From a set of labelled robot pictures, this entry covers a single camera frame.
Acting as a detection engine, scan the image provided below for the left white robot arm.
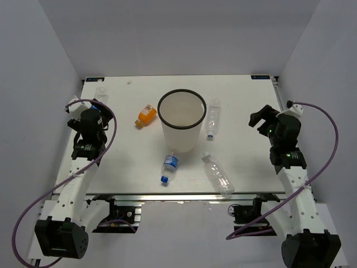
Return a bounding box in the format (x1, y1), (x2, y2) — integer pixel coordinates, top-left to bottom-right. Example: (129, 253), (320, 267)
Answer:
(35, 108), (118, 259)

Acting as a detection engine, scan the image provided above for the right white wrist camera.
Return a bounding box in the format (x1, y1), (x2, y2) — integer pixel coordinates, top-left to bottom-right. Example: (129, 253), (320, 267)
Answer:
(283, 100), (303, 118)

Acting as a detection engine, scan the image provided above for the blue corner sticker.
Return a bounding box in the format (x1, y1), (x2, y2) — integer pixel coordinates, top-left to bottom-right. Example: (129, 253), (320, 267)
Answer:
(85, 77), (105, 82)
(250, 75), (271, 80)

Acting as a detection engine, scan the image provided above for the left blue corner sticker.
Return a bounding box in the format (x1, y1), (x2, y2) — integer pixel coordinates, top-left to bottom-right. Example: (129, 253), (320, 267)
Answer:
(85, 77), (105, 82)

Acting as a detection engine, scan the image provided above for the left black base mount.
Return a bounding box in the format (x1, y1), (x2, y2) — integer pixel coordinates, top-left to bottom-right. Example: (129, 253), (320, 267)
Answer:
(86, 194), (139, 234)

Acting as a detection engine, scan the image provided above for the blue label bottle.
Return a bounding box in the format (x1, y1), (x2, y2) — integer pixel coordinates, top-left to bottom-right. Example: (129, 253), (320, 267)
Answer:
(160, 153), (179, 184)
(94, 87), (109, 104)

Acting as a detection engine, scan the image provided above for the aluminium table front rail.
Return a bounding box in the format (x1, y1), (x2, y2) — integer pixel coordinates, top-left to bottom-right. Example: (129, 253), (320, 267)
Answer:
(52, 192), (288, 203)

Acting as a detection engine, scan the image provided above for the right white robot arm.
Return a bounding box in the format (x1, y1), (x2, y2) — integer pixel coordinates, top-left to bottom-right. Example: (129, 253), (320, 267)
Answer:
(249, 104), (341, 267)

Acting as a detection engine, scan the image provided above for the orange plastic bottle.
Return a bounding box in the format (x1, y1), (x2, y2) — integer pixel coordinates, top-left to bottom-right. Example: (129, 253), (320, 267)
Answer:
(135, 104), (157, 129)

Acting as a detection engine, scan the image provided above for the clear bottle with blue cap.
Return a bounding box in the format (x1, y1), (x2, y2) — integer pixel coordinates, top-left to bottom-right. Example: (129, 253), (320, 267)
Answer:
(206, 99), (221, 140)

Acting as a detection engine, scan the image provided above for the white bin with black rim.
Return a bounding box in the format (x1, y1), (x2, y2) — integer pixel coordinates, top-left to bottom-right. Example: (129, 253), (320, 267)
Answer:
(157, 89), (207, 154)

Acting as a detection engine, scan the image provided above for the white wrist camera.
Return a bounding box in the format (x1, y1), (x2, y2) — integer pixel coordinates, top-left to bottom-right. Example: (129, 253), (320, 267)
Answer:
(64, 101), (91, 120)
(283, 100), (303, 118)

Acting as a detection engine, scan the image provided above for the right blue corner sticker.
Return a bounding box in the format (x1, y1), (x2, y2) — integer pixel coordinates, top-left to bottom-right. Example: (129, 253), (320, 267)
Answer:
(250, 75), (271, 80)

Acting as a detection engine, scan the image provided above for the large clear bottle white cap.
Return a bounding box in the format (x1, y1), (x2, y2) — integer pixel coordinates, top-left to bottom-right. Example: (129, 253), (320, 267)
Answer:
(202, 152), (235, 198)

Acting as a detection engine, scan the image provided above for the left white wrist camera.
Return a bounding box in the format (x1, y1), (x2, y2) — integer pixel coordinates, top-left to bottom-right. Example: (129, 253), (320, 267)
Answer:
(64, 101), (91, 120)

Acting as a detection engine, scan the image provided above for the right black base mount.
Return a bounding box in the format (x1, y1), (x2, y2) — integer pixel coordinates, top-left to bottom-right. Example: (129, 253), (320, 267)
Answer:
(228, 194), (281, 236)

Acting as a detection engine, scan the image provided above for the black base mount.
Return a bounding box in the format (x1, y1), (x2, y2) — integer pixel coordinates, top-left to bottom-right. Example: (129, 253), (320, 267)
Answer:
(228, 194), (281, 236)
(86, 194), (139, 234)

